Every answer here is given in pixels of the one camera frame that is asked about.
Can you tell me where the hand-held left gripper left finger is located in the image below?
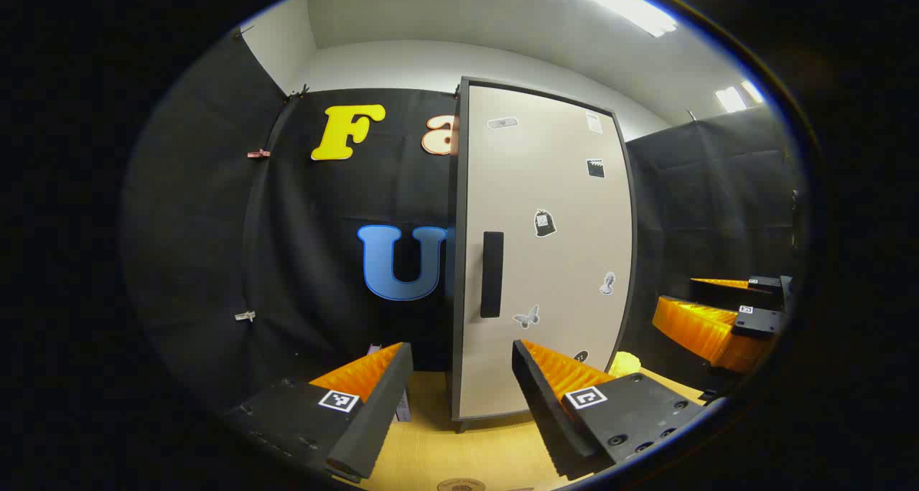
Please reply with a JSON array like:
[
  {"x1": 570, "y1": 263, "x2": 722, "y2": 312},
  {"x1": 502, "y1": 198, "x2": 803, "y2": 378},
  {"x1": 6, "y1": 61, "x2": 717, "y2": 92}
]
[{"x1": 223, "y1": 342, "x2": 415, "y2": 481}]

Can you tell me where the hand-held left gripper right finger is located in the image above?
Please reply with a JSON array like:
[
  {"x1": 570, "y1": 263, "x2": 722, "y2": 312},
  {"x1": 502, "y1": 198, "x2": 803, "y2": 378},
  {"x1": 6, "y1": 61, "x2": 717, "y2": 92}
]
[{"x1": 511, "y1": 339, "x2": 708, "y2": 481}]

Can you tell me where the black cabinet door handle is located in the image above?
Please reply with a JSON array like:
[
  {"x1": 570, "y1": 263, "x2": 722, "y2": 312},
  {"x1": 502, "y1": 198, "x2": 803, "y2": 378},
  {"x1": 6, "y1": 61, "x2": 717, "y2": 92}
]
[{"x1": 480, "y1": 231, "x2": 505, "y2": 318}]

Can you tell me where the beige cabinet door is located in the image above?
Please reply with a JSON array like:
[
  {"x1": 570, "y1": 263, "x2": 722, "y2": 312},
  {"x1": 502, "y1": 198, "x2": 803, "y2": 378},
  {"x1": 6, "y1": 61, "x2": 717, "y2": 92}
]
[{"x1": 458, "y1": 82, "x2": 636, "y2": 421}]

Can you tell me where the grey cabinet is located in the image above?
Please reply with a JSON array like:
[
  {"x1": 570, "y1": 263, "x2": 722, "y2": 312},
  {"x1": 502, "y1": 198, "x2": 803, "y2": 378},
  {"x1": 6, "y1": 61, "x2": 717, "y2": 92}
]
[{"x1": 449, "y1": 76, "x2": 638, "y2": 434}]

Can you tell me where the blue-grey book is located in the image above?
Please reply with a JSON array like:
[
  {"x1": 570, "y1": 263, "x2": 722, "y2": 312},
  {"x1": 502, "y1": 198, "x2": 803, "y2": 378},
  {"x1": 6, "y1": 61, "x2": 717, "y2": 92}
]
[{"x1": 366, "y1": 343, "x2": 412, "y2": 424}]

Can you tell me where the black backdrop cloth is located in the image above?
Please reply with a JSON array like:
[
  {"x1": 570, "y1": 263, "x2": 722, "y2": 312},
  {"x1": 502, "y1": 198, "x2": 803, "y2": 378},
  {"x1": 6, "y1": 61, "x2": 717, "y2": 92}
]
[{"x1": 122, "y1": 28, "x2": 808, "y2": 406}]

